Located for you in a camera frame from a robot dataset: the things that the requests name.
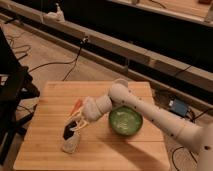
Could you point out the white tube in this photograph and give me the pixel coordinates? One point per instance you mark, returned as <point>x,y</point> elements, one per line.
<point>79,117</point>

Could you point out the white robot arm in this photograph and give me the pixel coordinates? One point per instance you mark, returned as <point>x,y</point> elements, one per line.
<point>198,139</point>

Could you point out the blue electronic box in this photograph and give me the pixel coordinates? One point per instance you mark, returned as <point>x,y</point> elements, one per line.
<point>178,107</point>

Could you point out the black chair frame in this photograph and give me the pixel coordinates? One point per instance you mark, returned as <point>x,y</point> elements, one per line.
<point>15,85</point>

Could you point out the green bowl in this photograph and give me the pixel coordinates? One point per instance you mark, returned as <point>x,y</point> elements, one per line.
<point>125,121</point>

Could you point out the black eraser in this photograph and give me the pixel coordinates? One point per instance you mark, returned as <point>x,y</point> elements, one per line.
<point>67,130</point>

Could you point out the white object on rail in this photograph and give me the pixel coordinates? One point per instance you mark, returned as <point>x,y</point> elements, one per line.
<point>57,16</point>

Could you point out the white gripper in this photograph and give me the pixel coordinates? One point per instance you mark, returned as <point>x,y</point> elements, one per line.
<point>90,112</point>

